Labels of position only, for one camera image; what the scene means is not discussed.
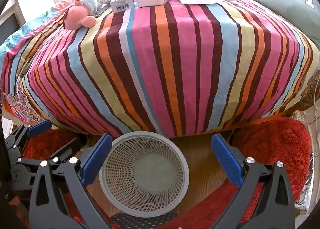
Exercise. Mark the pink plush toy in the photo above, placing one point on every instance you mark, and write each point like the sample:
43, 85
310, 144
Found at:
78, 16

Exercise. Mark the red shaggy rug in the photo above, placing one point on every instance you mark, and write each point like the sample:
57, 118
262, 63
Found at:
281, 139

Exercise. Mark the white barcode box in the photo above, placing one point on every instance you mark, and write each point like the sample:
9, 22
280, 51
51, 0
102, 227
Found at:
121, 5

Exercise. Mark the grey mesh waste basket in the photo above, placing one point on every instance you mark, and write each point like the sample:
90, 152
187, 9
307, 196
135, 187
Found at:
144, 175

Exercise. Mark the striped colourful bedspread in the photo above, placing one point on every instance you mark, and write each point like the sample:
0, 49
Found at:
175, 69

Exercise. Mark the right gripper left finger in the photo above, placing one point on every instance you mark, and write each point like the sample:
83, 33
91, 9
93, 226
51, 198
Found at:
47, 205

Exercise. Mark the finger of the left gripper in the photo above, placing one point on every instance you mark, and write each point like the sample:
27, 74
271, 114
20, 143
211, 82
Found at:
19, 138
58, 157

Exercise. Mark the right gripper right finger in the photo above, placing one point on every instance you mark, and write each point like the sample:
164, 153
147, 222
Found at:
275, 207

